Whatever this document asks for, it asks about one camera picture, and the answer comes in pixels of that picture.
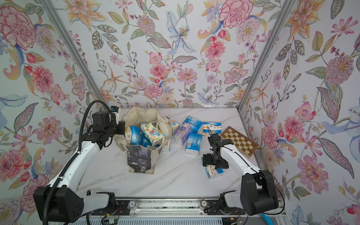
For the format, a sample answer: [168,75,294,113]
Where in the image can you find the green cartoon tissue pack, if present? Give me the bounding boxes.
[140,122,166,147]

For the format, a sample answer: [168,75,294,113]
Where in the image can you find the orange blue tissue pack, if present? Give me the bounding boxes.
[202,158,224,179]

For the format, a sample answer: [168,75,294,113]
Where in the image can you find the cream canvas tote bag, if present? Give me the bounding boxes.
[114,106,172,174]

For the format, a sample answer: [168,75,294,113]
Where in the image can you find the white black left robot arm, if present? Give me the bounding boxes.
[33,121,125,225]

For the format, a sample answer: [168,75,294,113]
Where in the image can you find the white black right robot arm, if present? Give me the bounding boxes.
[202,133,279,216]

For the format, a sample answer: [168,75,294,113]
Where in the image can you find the blue white floral tissue pack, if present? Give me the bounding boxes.
[202,122,222,136]

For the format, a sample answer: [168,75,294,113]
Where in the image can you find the blue tissue pack edge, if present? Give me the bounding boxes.
[186,133,203,155]

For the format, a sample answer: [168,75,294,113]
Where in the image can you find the blue barcode tissue pack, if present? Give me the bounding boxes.
[184,116,203,135]

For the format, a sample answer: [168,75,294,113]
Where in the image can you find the purple tissue pack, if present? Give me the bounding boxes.
[174,123,192,146]

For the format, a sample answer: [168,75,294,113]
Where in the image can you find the wooden chess board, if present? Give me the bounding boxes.
[220,127,258,158]

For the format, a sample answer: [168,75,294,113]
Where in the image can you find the colourful tissue pack at back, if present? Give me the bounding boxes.
[163,116,181,135]

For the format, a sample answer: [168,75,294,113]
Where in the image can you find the blue microphone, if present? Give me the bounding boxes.
[261,213,274,225]

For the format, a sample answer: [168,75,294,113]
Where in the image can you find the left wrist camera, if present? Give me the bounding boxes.
[110,106,120,124]

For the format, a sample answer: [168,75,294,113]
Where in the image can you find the metal base rail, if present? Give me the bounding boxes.
[75,197,290,225]

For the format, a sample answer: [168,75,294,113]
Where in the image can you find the black corrugated cable conduit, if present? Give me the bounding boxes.
[42,100,113,225]

